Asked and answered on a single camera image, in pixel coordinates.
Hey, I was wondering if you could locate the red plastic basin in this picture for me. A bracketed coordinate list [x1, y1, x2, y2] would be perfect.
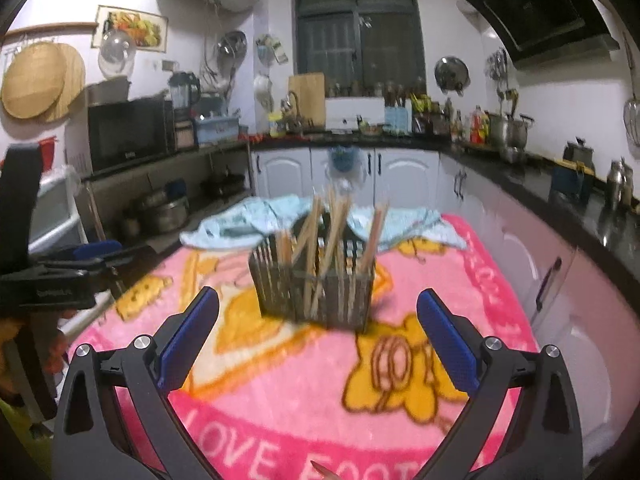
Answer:
[35, 136, 58, 171]

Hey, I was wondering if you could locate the dark framed window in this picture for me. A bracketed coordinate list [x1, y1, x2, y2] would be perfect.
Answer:
[292, 0, 426, 96]

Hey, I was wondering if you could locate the small pot with black lid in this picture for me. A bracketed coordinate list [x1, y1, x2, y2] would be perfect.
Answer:
[564, 137, 596, 171]

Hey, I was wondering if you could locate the steel pot lid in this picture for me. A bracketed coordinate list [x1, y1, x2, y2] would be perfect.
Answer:
[434, 56, 470, 93]

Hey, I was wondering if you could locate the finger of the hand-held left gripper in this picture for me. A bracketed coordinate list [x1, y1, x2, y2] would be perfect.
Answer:
[97, 245, 158, 291]
[30, 240, 123, 271]

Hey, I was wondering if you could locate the green plastic utensil holder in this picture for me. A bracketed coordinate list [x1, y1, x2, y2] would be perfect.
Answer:
[248, 212, 376, 333]

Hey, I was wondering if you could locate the hanging white pot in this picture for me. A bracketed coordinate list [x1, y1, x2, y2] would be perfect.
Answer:
[254, 74, 273, 111]

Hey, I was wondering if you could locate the black microwave oven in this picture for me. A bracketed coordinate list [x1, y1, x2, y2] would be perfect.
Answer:
[87, 97, 176, 173]

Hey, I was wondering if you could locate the wooden rolling pin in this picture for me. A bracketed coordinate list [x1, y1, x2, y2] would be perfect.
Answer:
[5, 22, 98, 37]

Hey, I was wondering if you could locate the blue knife block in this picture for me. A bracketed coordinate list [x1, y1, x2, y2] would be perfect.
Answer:
[385, 105, 412, 133]

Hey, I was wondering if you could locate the person's left hand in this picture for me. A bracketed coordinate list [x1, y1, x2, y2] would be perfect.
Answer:
[50, 310, 77, 378]

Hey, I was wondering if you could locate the hanging steel bowl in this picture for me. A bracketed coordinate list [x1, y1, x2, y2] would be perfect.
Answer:
[216, 31, 248, 61]

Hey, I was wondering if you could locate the large steel pot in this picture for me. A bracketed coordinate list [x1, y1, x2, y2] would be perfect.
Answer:
[487, 112, 535, 148]

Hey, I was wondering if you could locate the hanging blue plastic bag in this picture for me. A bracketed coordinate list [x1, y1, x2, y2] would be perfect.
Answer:
[325, 146, 366, 193]

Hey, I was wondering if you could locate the metal pot with lid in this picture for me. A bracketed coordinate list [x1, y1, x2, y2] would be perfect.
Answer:
[137, 195, 190, 233]

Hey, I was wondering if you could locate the round bamboo tray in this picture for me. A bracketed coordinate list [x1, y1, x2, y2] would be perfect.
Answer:
[0, 42, 68, 120]

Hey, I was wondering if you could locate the wooden cutting board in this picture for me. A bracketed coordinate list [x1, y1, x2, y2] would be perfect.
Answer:
[288, 72, 326, 128]

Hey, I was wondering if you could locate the blue dish basket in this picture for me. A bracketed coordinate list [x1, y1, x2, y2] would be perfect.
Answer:
[194, 115, 240, 146]

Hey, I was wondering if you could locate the bunch of bamboo chopsticks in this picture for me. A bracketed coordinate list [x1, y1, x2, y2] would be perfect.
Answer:
[275, 187, 391, 321]

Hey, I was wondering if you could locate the kitchen faucet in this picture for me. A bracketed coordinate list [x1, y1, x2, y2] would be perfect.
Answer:
[279, 91, 302, 134]

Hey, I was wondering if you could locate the black range hood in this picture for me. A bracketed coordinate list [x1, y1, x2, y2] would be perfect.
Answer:
[460, 0, 621, 66]

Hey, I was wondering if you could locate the fruit wall poster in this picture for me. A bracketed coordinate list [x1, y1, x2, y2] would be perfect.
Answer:
[91, 5, 168, 53]

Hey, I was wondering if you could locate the group of condiment bottles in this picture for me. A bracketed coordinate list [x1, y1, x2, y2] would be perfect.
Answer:
[447, 105, 491, 143]

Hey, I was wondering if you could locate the light blue cloth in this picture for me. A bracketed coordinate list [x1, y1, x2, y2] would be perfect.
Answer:
[179, 196, 468, 251]

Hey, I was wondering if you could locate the black blender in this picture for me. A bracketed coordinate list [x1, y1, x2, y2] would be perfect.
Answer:
[169, 71, 202, 123]

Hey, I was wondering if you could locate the round wooden board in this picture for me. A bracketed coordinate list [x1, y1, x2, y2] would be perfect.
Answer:
[42, 42, 87, 123]

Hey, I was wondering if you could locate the blue square container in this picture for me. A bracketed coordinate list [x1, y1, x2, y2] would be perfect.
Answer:
[550, 160, 596, 198]

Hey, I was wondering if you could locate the pink printed blanket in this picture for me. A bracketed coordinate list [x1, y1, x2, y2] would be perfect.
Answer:
[67, 215, 541, 480]

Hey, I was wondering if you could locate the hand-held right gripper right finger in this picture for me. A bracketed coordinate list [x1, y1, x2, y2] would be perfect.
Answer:
[415, 288, 585, 480]

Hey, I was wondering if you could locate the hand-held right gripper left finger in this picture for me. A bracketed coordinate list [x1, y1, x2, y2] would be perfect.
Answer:
[52, 286, 221, 480]

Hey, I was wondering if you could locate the white plastic drawer unit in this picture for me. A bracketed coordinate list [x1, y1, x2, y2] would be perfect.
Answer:
[27, 165, 86, 253]

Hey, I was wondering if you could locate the steel kettle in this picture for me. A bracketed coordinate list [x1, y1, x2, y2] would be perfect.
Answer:
[606, 157, 635, 211]

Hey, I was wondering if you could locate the glass pot lid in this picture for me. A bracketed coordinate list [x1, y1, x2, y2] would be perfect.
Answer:
[98, 30, 137, 78]

